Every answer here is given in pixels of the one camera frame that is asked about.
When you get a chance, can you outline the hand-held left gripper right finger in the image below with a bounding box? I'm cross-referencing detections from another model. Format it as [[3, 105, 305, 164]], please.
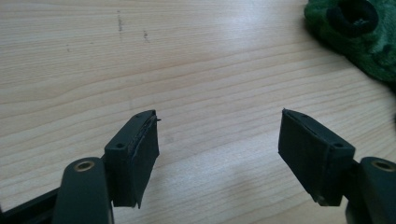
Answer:
[[277, 108, 357, 207]]

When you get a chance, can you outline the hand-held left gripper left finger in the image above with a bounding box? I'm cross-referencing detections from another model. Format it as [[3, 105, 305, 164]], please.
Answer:
[[103, 109, 161, 209]]

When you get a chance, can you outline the green plush toy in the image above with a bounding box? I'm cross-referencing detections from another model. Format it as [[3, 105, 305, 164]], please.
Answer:
[[304, 0, 396, 83]]

